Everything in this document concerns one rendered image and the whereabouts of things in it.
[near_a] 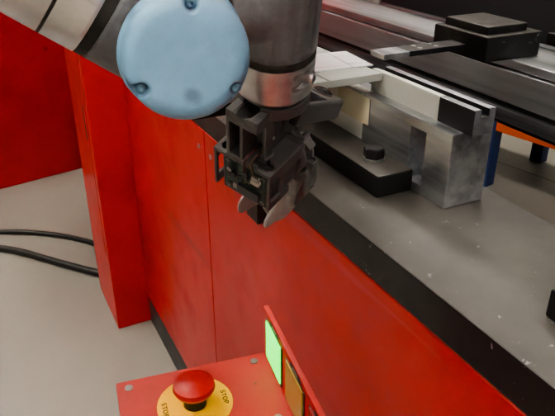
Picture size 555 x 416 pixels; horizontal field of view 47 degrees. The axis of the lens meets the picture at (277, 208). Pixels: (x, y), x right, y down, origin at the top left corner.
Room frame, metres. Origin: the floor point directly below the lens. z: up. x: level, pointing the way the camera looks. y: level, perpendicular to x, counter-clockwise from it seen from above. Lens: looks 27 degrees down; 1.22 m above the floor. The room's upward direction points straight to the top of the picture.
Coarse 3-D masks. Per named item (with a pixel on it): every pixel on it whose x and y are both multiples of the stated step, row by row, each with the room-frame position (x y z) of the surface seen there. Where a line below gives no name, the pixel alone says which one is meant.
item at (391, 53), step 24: (456, 24) 1.01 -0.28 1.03; (480, 24) 0.96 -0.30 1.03; (504, 24) 0.96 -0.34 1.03; (384, 48) 0.94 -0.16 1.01; (408, 48) 0.94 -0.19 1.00; (432, 48) 0.94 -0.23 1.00; (456, 48) 0.96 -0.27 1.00; (480, 48) 0.94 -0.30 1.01; (504, 48) 0.94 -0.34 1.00; (528, 48) 0.97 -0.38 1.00
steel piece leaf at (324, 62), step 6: (318, 54) 0.91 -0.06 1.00; (324, 54) 0.91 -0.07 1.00; (318, 60) 0.88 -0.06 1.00; (324, 60) 0.88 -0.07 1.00; (330, 60) 0.88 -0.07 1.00; (336, 60) 0.88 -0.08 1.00; (318, 66) 0.85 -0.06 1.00; (324, 66) 0.85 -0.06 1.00; (330, 66) 0.85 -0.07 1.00; (336, 66) 0.85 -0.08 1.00; (342, 66) 0.85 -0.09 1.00; (348, 66) 0.85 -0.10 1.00
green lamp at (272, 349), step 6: (270, 330) 0.50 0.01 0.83; (270, 336) 0.50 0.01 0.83; (270, 342) 0.50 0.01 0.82; (276, 342) 0.48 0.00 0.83; (270, 348) 0.50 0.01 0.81; (276, 348) 0.48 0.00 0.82; (270, 354) 0.50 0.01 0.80; (276, 354) 0.48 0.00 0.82; (270, 360) 0.50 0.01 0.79; (276, 360) 0.48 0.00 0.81; (276, 366) 0.48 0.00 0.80; (276, 372) 0.48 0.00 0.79
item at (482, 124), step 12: (396, 72) 0.83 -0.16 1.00; (420, 84) 0.78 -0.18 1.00; (432, 84) 0.77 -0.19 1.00; (444, 96) 0.72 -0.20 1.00; (456, 96) 0.72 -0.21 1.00; (444, 108) 0.71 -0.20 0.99; (456, 108) 0.69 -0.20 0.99; (468, 108) 0.68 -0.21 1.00; (480, 108) 0.69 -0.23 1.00; (492, 108) 0.68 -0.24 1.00; (444, 120) 0.71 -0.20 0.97; (456, 120) 0.69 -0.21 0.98; (468, 120) 0.67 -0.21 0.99; (480, 120) 0.67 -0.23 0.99; (492, 120) 0.68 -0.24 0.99; (468, 132) 0.67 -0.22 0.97; (480, 132) 0.67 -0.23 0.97
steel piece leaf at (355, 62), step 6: (330, 54) 0.91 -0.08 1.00; (336, 54) 0.91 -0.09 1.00; (342, 54) 0.91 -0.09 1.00; (348, 54) 0.91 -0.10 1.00; (342, 60) 0.88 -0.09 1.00; (348, 60) 0.88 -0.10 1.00; (354, 60) 0.88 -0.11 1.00; (360, 60) 0.88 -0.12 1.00; (354, 66) 0.85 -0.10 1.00; (360, 66) 0.85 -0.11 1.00; (366, 66) 0.85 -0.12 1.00
